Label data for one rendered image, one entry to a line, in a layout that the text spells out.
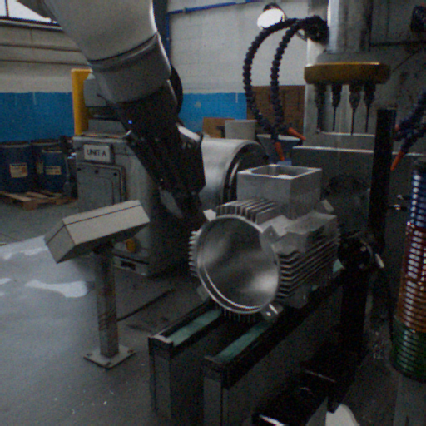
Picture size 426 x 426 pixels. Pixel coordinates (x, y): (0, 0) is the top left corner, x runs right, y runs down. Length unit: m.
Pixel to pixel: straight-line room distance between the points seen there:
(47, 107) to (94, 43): 6.54
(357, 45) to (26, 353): 0.89
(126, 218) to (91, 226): 0.08
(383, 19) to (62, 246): 0.90
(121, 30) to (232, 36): 6.92
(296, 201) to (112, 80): 0.35
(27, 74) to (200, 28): 2.81
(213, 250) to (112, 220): 0.18
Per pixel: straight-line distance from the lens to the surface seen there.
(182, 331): 0.72
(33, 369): 0.90
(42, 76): 7.04
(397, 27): 1.22
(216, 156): 1.06
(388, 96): 1.22
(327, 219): 0.76
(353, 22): 1.02
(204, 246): 0.75
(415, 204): 0.40
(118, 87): 0.55
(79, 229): 0.74
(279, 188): 0.72
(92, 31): 0.52
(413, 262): 0.41
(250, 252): 0.87
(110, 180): 1.22
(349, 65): 0.96
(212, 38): 7.66
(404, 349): 0.44
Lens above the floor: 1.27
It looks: 15 degrees down
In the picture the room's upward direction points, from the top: straight up
